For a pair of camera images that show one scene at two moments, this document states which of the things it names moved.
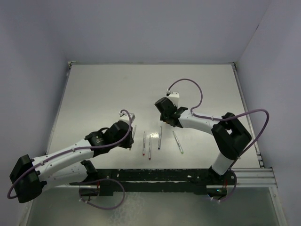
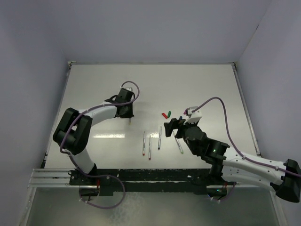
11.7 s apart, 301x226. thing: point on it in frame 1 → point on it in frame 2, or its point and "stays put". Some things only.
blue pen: (160, 138) stays put
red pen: (144, 144) stays put
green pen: (178, 142) stays put
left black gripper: (128, 143) → (129, 115)
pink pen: (149, 148) stays put
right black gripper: (162, 118) → (174, 124)
